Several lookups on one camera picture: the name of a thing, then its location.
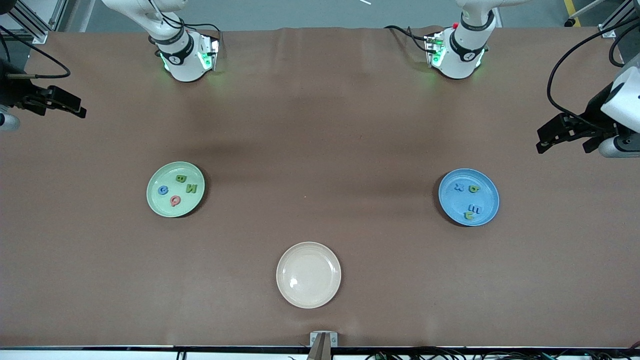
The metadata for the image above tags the right arm base connector plate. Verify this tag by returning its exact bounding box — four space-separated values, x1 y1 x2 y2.
197 34 221 72

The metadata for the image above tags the left arm base connector plate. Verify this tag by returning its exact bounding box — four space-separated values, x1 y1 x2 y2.
425 32 446 68

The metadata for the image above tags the blue plate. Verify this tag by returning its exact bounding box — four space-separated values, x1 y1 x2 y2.
438 168 500 227

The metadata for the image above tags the grey rod with black foot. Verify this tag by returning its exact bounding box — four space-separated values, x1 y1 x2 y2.
558 0 601 25

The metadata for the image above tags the green plate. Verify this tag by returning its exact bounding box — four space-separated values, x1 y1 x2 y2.
146 161 206 218

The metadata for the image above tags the brown table mat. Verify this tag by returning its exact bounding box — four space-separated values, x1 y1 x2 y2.
0 26 640 348

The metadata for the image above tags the beige plate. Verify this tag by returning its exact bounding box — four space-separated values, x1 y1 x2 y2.
276 241 342 309

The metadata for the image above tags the aluminium frame post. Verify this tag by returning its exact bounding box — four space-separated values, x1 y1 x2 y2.
599 0 640 39
10 0 67 45

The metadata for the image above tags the black right arm base cable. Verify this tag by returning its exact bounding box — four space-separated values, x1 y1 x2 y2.
170 15 223 48

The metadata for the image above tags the black arm base cable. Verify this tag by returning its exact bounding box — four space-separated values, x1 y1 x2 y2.
170 15 223 48
384 25 431 53

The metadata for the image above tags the black left arm base cable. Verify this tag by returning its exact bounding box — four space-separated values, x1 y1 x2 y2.
384 25 431 53

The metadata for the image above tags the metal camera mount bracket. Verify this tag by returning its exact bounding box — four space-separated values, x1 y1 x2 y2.
309 331 339 360

